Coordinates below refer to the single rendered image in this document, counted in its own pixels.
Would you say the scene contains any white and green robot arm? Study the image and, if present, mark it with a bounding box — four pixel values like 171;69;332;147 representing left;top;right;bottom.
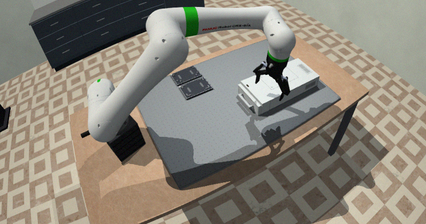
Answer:
81;6;296;143

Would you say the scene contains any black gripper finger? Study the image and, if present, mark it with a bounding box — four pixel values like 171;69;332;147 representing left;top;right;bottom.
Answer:
253;61;270;84
273;75;290;101

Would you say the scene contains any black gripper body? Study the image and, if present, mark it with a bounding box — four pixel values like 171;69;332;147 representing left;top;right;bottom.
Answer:
266;64;284;79

